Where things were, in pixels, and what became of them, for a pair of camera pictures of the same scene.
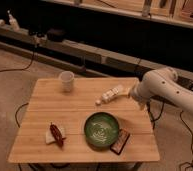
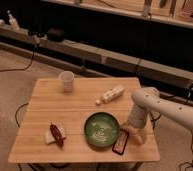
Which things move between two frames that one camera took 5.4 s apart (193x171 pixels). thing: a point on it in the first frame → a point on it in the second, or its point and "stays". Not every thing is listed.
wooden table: (98, 121) stays
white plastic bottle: (110, 94) stays
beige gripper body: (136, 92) → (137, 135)
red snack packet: (118, 145) stays
